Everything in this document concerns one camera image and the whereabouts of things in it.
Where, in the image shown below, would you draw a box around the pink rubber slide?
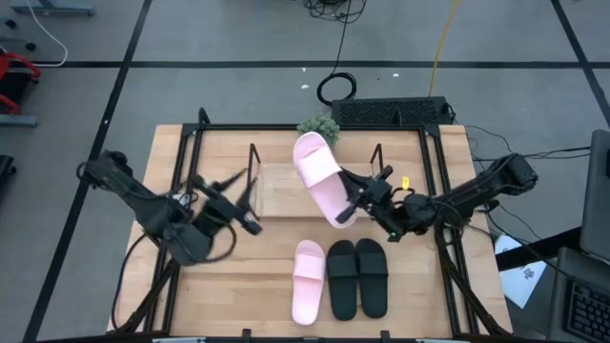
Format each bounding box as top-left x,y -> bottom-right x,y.
291,239 -> 327,327
292,131 -> 359,230

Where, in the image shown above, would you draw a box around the white printed paper sheet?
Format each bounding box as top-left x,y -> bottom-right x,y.
494,234 -> 549,310

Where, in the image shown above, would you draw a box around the black chair base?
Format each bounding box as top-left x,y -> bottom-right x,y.
0,154 -> 18,192

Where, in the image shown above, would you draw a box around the grey monitor panel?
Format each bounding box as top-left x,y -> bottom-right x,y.
579,128 -> 610,266

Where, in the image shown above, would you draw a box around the green artificial plant ball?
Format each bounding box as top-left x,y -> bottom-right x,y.
296,113 -> 341,148

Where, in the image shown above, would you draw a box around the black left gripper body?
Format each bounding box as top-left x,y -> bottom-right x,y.
193,190 -> 245,235

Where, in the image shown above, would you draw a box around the red and black cart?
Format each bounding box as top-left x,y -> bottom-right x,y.
0,46 -> 43,116

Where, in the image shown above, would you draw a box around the white floor cable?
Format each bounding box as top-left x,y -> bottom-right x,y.
23,0 -> 70,69

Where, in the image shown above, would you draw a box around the tangled black cable bundle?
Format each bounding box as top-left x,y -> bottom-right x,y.
302,0 -> 369,25

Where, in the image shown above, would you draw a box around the wooden shelf with black frame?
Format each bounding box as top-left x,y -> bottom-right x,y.
244,142 -> 388,223

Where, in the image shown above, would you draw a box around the black aluminium table frame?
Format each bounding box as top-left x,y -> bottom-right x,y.
107,107 -> 515,342

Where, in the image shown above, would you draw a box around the yellow floor cable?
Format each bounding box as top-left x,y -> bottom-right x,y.
427,0 -> 462,97

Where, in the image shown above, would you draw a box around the grey laptop with black keyboard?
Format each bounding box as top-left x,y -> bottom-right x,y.
546,246 -> 610,343

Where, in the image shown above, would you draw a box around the coiled black cable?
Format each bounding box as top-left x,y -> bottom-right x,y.
315,0 -> 358,108

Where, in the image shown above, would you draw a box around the thin black cables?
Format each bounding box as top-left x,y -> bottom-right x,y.
464,124 -> 592,161

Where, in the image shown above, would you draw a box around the grey metal table foot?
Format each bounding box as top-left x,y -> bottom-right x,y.
0,113 -> 39,129
9,0 -> 96,18

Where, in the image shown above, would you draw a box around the black rubber slide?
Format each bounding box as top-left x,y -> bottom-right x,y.
326,239 -> 359,322
355,237 -> 390,319

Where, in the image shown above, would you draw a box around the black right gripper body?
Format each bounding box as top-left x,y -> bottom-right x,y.
352,164 -> 409,243

